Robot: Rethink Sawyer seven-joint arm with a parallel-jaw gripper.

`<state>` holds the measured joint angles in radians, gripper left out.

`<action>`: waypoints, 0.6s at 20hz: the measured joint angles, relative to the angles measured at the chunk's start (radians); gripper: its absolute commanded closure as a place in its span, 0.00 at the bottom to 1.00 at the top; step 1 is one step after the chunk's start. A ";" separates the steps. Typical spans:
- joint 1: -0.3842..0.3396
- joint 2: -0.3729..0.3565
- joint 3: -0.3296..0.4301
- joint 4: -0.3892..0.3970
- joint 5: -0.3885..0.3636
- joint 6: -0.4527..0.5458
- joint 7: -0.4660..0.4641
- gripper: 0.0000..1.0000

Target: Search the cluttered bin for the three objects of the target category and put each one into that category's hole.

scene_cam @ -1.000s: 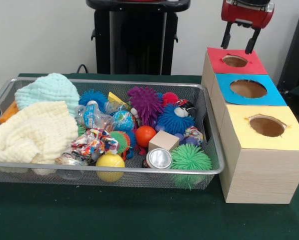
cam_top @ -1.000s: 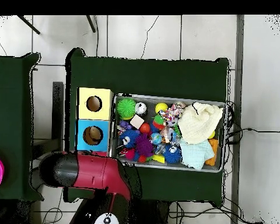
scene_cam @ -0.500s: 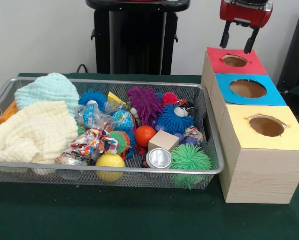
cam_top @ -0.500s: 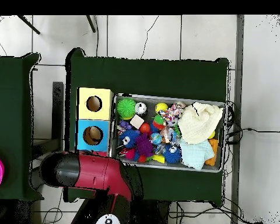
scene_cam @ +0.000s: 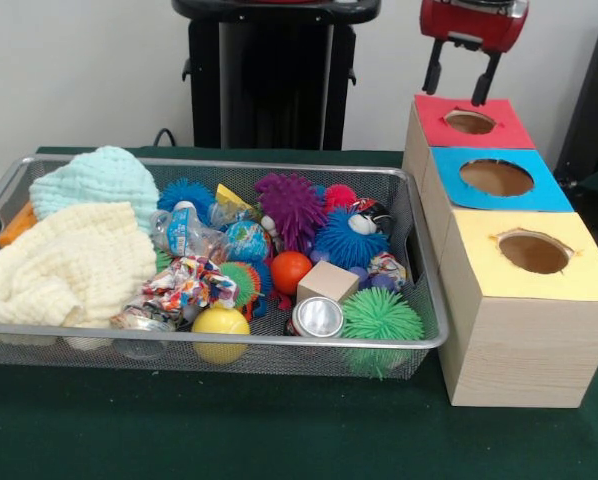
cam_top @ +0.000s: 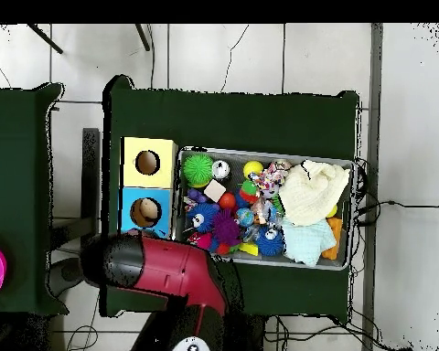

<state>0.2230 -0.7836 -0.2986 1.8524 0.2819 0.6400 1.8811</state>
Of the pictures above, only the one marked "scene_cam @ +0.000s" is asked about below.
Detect green spiky ball with eyes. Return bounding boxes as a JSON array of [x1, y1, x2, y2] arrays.
[[220, 262, 263, 309]]

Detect purple spiky toy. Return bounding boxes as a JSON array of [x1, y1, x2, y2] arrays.
[[255, 173, 329, 251]]

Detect plain green spiky ball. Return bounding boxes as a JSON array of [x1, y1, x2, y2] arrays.
[[339, 288, 426, 379]]

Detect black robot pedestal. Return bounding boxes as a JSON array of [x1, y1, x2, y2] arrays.
[[172, 0, 382, 151]]

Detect black chair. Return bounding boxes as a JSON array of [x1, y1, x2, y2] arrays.
[[554, 10, 598, 196]]

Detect mint green cloth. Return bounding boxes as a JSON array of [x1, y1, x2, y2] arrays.
[[29, 146, 161, 233]]

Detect clear plastic bottle blue label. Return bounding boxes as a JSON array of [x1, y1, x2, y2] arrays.
[[151, 205, 228, 263]]

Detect colourful patterned cloth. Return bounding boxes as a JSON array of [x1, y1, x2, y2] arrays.
[[139, 256, 238, 316]]

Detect dark blue spiky ball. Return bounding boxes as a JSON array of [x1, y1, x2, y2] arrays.
[[312, 208, 390, 269]]

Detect pale yellow cloth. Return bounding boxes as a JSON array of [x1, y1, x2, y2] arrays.
[[0, 203, 158, 331]]

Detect orange plastic block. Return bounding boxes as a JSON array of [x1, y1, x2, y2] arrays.
[[0, 203, 38, 247]]

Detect small silver can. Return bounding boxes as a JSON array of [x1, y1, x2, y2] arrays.
[[291, 297, 346, 339]]

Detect blue spiky ball with eyes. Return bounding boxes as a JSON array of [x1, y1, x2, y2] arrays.
[[157, 179, 218, 223]]

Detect shallow wire mesh bin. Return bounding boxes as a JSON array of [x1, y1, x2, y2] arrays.
[[0, 153, 451, 378]]

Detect blue globe ball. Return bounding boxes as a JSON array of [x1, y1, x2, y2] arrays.
[[225, 221, 271, 263]]

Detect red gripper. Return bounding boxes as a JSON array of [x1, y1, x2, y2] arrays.
[[420, 0, 530, 107]]

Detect yellow ball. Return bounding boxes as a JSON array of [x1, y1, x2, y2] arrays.
[[191, 304, 251, 365]]

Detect pale wooden cube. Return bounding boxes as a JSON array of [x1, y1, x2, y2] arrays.
[[296, 261, 361, 306]]

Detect orange red ball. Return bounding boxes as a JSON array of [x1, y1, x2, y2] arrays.
[[270, 251, 314, 296]]

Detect wooden box three holes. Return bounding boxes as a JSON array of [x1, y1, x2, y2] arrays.
[[403, 95, 598, 409]]

